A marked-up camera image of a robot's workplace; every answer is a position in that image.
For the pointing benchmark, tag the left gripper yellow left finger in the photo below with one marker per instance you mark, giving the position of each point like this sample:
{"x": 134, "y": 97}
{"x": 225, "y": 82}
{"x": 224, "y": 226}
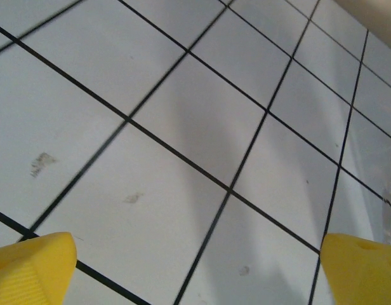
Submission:
{"x": 30, "y": 273}

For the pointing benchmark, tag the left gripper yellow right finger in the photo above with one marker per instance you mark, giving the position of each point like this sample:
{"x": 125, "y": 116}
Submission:
{"x": 363, "y": 273}

